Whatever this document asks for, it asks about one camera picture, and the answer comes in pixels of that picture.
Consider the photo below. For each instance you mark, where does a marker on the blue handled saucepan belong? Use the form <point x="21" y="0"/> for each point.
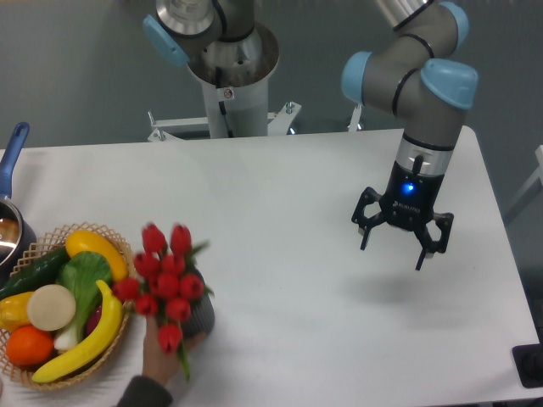
<point x="16" y="234"/>

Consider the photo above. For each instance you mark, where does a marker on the orange fruit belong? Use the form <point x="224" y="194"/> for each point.
<point x="28" y="346"/>

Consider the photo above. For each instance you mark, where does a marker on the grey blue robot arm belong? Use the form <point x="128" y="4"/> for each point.
<point x="415" y="79"/>

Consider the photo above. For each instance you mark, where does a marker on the person's hand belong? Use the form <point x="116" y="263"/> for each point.
<point x="157" y="365"/>

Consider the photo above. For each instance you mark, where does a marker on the yellow banana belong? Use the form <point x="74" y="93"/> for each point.
<point x="92" y="346"/>

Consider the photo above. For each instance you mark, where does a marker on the black device at table edge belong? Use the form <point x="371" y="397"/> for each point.
<point x="528" y="362"/>

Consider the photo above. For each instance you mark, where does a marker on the dark grey ribbed vase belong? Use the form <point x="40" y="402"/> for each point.
<point x="193" y="289"/>

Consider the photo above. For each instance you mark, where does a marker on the purple red vegetable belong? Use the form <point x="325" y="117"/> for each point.
<point x="95" y="320"/>

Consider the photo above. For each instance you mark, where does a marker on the dark grey sleeved forearm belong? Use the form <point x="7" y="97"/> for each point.
<point x="145" y="392"/>

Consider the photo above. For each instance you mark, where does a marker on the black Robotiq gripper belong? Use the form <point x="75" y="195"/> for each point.
<point x="409" y="201"/>

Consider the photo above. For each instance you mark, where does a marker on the yellow squash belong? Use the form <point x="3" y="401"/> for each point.
<point x="89" y="241"/>

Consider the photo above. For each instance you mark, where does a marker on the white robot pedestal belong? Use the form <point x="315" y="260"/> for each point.
<point x="234" y="78"/>

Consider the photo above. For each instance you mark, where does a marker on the woven wicker basket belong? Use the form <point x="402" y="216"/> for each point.
<point x="50" y="241"/>

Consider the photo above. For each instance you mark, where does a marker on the white frame at right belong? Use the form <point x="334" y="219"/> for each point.
<point x="527" y="193"/>

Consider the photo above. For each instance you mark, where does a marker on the beige round disc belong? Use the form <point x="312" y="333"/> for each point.
<point x="51" y="307"/>

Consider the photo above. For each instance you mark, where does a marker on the green cucumber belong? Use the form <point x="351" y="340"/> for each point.
<point x="38" y="273"/>

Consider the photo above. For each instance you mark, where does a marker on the yellow bell pepper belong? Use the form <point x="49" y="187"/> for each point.
<point x="13" y="311"/>

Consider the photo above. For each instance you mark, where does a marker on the green bok choy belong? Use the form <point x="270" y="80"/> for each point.
<point x="79" y="276"/>

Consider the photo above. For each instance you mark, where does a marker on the red tulip bouquet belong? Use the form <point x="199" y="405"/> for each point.
<point x="155" y="290"/>

